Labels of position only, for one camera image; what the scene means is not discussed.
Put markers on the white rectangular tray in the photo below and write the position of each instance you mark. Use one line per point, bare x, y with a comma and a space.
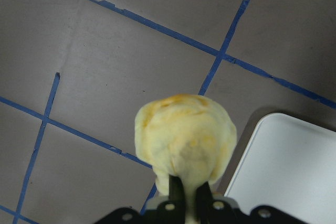
288, 164

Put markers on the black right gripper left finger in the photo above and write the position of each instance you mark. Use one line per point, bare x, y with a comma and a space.
176, 193

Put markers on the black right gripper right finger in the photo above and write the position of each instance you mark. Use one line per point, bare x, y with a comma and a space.
203, 197

